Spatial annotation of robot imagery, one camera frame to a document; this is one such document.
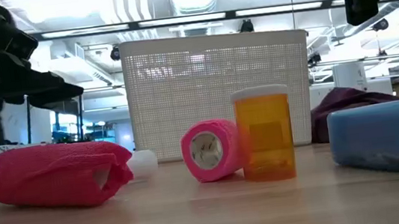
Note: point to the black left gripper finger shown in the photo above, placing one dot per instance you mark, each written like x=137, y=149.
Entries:
x=46, y=91

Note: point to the black metal frame stand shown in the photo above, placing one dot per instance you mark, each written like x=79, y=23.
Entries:
x=81, y=118

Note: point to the white pillar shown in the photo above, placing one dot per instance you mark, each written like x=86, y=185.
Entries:
x=350, y=76

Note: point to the blue box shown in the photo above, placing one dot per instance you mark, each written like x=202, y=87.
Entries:
x=387, y=136

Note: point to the orange pill bottle white cap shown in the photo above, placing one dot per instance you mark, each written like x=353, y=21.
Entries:
x=264, y=138

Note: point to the large pink bandage roll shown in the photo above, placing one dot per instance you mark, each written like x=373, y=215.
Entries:
x=48, y=174

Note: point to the small pink bandage roll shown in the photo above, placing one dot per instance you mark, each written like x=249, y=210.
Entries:
x=225, y=143

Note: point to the black ceiling camera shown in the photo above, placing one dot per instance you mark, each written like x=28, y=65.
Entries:
x=115, y=53
x=314, y=58
x=246, y=26
x=380, y=24

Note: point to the maroon cloth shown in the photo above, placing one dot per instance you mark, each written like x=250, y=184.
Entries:
x=341, y=101

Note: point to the white perforated plastic basket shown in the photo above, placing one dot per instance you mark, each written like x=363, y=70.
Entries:
x=182, y=91

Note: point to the black overhead frame bar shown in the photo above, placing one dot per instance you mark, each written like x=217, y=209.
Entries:
x=230, y=14

